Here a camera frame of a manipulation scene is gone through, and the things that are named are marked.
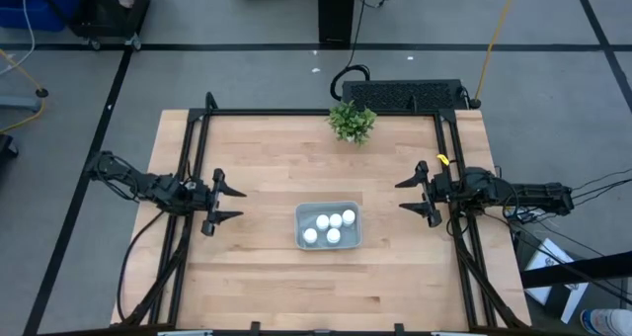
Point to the blue plastic bin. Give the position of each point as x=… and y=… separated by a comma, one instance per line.
x=34, y=5

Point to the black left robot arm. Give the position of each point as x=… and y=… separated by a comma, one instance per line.
x=143, y=183

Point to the black upright post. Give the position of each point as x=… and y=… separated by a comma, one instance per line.
x=337, y=10

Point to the black metal bar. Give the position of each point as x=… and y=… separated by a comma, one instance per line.
x=577, y=269

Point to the clear grey plastic basket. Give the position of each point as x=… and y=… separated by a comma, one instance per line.
x=302, y=215

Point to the small green potted plant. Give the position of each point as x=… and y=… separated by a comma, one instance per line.
x=351, y=123

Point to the black object at floor edge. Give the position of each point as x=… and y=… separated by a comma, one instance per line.
x=7, y=145

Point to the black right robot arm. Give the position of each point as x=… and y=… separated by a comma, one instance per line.
x=523, y=193

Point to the grey blue flat bar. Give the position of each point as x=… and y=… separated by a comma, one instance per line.
x=20, y=103

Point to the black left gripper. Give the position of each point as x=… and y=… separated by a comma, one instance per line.
x=210, y=200

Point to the black wheeled cart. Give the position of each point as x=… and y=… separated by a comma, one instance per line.
x=111, y=10

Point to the white cardboard box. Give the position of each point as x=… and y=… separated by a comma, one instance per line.
x=548, y=264

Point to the black metal table frame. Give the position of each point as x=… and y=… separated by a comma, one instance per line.
x=316, y=112

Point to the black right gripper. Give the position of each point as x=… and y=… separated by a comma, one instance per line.
x=437, y=190

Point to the black perforated computer case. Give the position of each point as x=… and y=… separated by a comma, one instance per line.
x=402, y=95

